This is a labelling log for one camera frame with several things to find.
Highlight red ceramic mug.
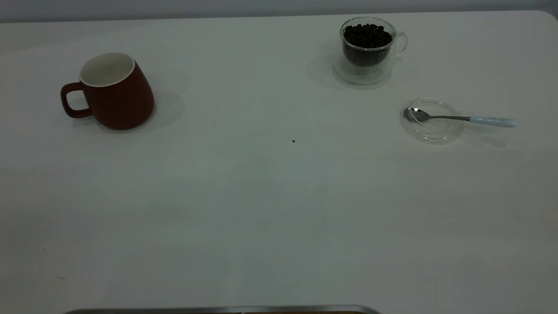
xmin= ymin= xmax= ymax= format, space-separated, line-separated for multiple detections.
xmin=60 ymin=51 xmax=155 ymax=130

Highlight metal spoon pale blue handle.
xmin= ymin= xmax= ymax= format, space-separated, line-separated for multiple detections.
xmin=403 ymin=107 xmax=517 ymax=128

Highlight clear glass cup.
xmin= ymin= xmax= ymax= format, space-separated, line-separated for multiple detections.
xmin=333 ymin=17 xmax=408 ymax=85

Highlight dark coffee beans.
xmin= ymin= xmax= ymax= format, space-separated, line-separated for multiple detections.
xmin=343 ymin=23 xmax=393 ymax=67

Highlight clear round glass dish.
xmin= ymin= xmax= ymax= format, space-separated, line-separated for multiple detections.
xmin=400 ymin=98 xmax=465 ymax=145

